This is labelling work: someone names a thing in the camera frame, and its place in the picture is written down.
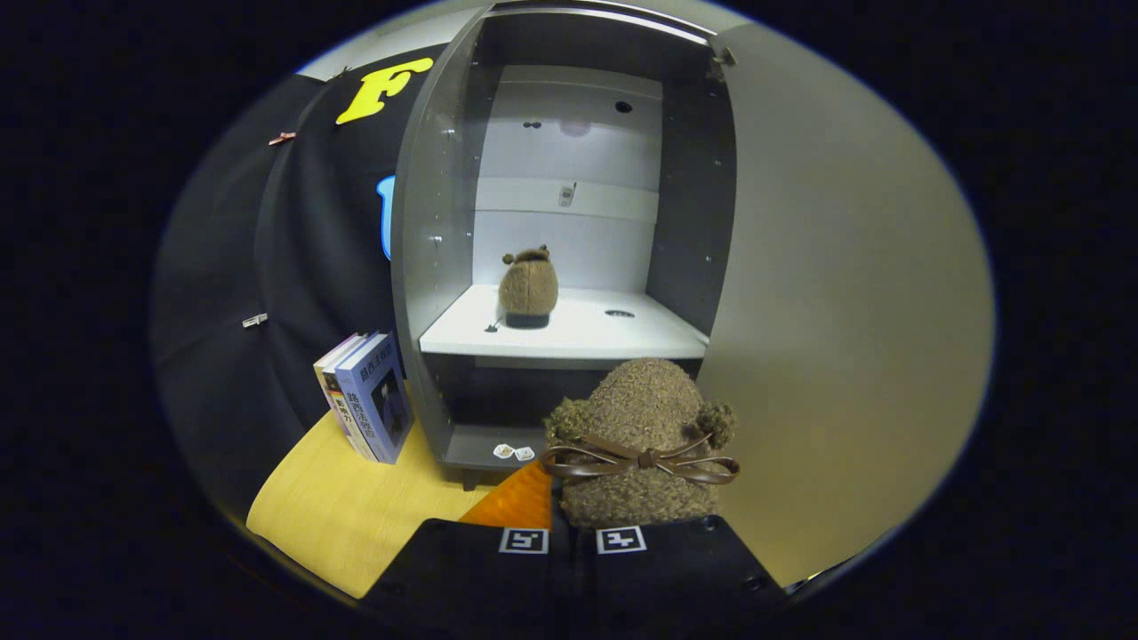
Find white cabinet shelf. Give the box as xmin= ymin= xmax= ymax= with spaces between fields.
xmin=420 ymin=284 xmax=709 ymax=361

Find beige shoe cabinet door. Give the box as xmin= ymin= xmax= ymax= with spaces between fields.
xmin=693 ymin=22 xmax=997 ymax=588

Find black backdrop cloth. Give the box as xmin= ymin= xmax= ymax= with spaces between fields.
xmin=151 ymin=44 xmax=445 ymax=525

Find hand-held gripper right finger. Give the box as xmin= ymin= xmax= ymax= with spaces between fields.
xmin=573 ymin=516 xmax=792 ymax=628

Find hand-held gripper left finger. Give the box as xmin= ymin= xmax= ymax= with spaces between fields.
xmin=358 ymin=460 xmax=574 ymax=628

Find brown fluffy shoe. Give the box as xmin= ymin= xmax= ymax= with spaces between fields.
xmin=498 ymin=246 xmax=560 ymax=330
xmin=540 ymin=357 xmax=741 ymax=530

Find blue book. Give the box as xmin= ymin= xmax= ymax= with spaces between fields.
xmin=336 ymin=332 xmax=415 ymax=465

